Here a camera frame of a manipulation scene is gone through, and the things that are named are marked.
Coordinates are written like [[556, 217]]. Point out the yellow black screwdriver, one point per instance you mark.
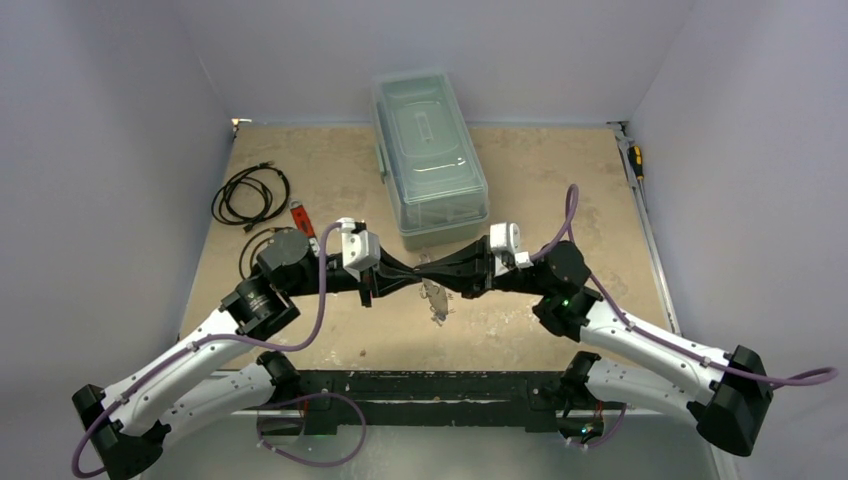
[[635, 160]]

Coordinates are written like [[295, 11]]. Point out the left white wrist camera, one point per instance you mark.
[[360, 247]]

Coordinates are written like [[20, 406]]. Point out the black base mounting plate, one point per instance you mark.
[[535, 401]]

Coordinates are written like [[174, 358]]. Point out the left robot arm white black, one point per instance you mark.
[[235, 358]]

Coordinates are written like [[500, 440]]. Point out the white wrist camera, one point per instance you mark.
[[505, 246], [360, 247]]

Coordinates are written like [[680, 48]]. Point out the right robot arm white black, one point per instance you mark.
[[725, 394]]

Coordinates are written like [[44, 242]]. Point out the clear plastic storage box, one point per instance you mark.
[[427, 159]]

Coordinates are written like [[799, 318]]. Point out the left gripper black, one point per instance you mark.
[[389, 275]]

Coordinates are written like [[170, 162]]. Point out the metal key organizer plate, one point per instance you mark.
[[438, 299]]

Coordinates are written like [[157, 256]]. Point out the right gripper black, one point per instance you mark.
[[482, 278]]

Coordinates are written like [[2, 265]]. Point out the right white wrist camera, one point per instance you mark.
[[505, 246]]

